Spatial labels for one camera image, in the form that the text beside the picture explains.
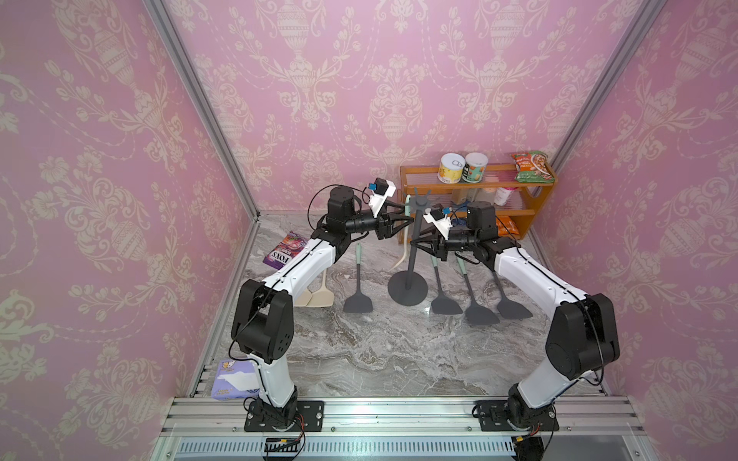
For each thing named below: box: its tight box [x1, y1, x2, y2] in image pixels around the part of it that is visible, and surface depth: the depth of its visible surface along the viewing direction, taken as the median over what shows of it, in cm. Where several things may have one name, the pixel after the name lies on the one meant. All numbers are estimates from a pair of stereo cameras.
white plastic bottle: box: [473, 187, 497, 205], surface depth 99 cm
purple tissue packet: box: [211, 359, 261, 401], surface depth 76 cm
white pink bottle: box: [493, 187, 513, 207], surface depth 100 cm
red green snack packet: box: [509, 150, 556, 184], surface depth 91 cm
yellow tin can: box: [437, 152, 467, 185], surface depth 89 cm
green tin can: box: [461, 151, 490, 184], surface depth 89 cm
